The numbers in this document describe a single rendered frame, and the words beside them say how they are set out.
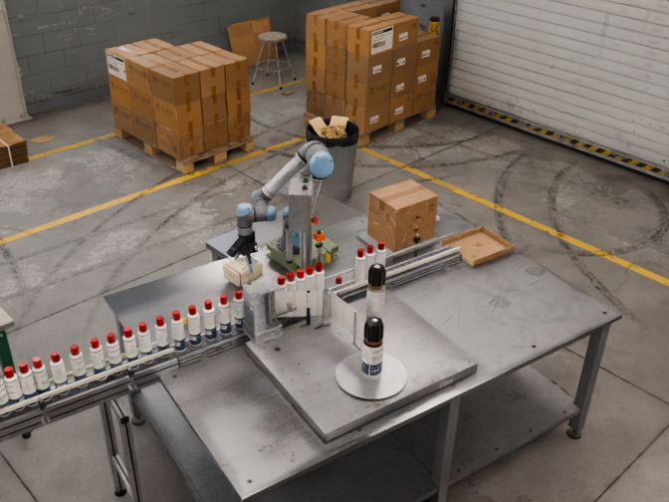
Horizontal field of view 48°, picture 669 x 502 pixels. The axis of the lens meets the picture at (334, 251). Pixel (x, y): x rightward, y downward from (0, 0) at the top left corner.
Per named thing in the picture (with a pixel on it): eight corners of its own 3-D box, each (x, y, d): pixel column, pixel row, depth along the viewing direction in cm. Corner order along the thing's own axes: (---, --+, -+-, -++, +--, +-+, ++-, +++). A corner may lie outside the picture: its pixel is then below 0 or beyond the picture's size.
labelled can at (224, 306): (223, 337, 345) (220, 300, 334) (218, 331, 349) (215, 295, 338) (233, 334, 348) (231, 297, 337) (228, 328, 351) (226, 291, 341)
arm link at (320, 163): (304, 235, 401) (331, 143, 373) (310, 252, 390) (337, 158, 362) (282, 233, 397) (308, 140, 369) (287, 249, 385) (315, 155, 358)
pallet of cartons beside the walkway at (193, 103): (256, 149, 733) (252, 59, 686) (184, 176, 682) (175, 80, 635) (182, 116, 804) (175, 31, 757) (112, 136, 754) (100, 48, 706)
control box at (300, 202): (288, 231, 347) (288, 194, 337) (291, 213, 362) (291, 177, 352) (311, 231, 347) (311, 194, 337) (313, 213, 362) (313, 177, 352)
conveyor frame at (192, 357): (178, 367, 335) (177, 359, 332) (169, 354, 342) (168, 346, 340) (461, 261, 413) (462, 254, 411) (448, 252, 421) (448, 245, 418)
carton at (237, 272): (238, 287, 385) (237, 275, 381) (223, 277, 392) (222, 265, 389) (263, 275, 394) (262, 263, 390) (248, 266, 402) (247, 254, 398)
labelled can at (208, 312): (208, 343, 342) (205, 306, 331) (203, 337, 345) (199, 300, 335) (218, 339, 344) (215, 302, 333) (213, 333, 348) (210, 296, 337)
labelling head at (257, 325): (255, 345, 340) (253, 298, 327) (242, 330, 350) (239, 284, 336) (283, 335, 347) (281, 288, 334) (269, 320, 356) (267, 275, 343)
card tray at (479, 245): (473, 266, 409) (474, 260, 407) (441, 245, 427) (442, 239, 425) (513, 251, 423) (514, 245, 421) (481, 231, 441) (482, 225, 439)
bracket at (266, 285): (253, 298, 327) (253, 296, 327) (241, 286, 335) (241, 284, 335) (281, 289, 334) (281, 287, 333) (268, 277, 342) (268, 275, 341)
